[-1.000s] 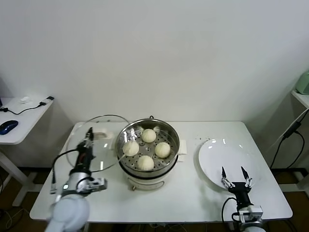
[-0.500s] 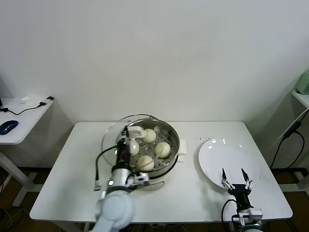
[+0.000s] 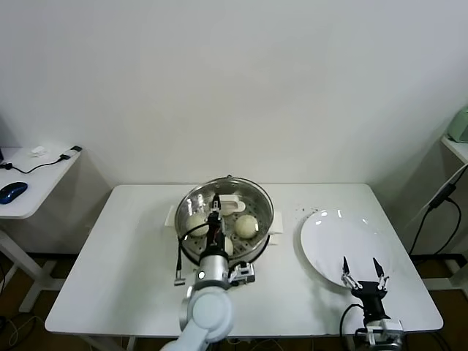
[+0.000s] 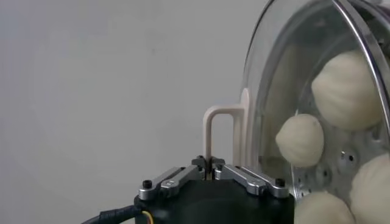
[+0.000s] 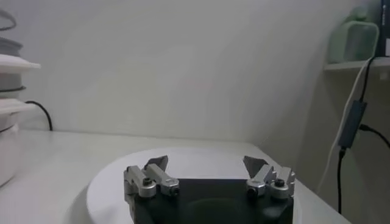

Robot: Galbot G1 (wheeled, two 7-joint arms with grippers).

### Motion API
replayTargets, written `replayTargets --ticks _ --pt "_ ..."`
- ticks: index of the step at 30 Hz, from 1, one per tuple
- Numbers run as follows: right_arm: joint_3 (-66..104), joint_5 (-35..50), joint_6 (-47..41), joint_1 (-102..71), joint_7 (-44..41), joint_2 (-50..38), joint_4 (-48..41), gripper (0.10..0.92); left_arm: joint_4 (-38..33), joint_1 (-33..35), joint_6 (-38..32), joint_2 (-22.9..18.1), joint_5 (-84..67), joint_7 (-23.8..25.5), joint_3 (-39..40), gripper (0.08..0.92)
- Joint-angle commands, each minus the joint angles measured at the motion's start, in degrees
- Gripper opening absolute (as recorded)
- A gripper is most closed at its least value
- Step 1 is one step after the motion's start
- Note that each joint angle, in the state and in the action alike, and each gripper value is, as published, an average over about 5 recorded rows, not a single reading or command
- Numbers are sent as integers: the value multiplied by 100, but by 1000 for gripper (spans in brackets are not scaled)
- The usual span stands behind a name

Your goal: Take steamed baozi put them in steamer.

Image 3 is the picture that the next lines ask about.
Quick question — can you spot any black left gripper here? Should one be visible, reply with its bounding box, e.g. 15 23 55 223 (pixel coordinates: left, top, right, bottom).
202 194 228 257

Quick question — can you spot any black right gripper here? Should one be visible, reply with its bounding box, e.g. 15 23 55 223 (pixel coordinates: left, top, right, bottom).
340 256 390 323

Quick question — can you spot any round glass pot lid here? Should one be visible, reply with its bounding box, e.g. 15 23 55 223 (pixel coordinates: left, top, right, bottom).
175 176 275 261

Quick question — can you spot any perforated steel steamer basket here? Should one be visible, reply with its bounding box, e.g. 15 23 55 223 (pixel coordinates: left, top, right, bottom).
164 178 285 265

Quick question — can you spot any white round plate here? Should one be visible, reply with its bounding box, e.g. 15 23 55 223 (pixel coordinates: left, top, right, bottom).
299 208 393 290

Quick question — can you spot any black inline power adapter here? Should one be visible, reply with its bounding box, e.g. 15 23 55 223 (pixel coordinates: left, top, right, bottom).
427 184 458 211

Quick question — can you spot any white side shelf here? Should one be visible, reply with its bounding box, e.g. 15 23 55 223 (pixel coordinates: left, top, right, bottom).
440 135 468 166

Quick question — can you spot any pale green appliance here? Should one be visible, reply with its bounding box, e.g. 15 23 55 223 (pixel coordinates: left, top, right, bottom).
448 105 468 144

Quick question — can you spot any white side table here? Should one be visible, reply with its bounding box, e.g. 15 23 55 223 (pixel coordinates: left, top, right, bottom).
0 146 83 314

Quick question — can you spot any blue computer mouse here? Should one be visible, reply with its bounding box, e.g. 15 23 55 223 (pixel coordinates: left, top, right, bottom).
0 181 29 205

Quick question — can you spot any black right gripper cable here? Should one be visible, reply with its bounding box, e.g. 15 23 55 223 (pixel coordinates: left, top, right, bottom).
339 303 367 351

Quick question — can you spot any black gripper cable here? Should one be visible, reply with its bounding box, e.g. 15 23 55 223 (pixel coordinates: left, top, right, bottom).
339 303 367 351
173 227 211 287

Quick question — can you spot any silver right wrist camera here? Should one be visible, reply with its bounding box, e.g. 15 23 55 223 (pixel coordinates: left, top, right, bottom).
356 317 404 345

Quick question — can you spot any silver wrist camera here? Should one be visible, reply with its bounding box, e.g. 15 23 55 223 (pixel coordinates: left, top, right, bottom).
228 261 257 286
356 317 404 345

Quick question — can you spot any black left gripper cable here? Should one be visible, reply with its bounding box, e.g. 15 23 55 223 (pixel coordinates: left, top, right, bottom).
173 227 211 287

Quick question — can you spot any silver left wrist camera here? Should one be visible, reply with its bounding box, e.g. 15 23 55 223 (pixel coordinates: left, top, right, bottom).
228 261 257 286

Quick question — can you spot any black hanging power cable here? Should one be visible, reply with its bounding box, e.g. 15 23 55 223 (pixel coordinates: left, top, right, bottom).
407 199 461 257

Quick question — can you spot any white hanging cable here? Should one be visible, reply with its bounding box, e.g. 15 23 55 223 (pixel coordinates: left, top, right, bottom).
409 170 461 224

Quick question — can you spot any black cable plug adapter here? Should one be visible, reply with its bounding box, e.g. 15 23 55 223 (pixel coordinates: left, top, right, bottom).
58 145 82 161

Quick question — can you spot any thin black desk cable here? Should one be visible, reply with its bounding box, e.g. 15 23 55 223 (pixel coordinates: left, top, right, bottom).
0 155 69 175

